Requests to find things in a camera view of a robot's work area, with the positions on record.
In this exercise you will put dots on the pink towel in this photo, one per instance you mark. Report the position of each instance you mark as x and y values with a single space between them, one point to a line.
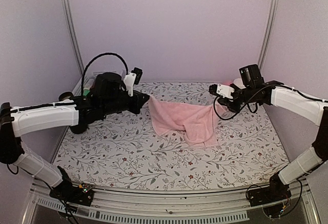
197 122

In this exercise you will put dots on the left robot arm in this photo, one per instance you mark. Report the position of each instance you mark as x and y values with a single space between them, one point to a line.
110 94

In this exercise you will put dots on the front aluminium rail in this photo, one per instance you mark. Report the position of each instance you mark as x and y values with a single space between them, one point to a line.
231 205

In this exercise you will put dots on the white bowl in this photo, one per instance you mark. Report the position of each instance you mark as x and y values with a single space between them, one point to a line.
238 82

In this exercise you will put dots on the black cylinder cup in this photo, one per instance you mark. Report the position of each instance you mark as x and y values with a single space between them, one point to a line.
78 126

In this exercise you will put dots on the white plastic basket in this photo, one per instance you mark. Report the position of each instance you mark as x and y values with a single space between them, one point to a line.
91 76

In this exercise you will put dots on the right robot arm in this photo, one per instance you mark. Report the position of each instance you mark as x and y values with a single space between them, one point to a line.
255 90

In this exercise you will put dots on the left aluminium frame post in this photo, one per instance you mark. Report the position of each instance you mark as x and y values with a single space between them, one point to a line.
72 34

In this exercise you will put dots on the right aluminium frame post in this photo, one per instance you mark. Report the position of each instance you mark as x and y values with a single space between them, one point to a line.
268 32

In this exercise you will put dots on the aluminium frame post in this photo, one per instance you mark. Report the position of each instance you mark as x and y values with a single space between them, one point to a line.
268 32
72 34

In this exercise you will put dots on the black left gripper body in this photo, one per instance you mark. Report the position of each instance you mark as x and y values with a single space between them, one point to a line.
134 108

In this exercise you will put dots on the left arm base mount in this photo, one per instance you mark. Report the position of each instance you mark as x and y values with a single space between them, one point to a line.
67 192

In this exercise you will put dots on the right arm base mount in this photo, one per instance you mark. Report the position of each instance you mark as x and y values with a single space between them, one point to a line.
258 196

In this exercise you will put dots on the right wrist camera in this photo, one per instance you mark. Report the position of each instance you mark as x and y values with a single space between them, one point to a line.
222 91

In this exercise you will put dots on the pink plate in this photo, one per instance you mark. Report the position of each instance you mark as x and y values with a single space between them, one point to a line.
228 82

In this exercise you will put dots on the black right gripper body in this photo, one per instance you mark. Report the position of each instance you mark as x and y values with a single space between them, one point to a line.
234 109

